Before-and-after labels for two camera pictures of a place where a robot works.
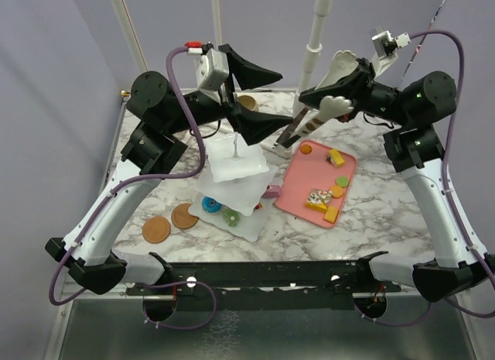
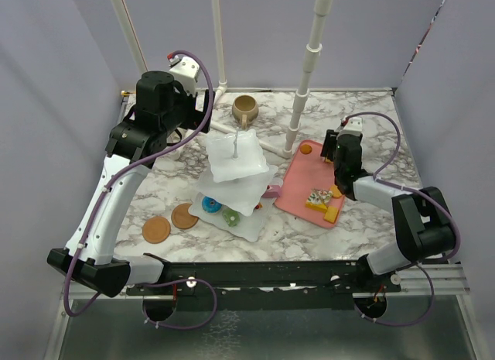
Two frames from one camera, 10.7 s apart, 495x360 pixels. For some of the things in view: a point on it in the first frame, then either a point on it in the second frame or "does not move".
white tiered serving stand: (237, 195) does not move
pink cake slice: (272, 191) does not move
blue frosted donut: (210, 205) does not move
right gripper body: (366, 95) -> (330, 147)
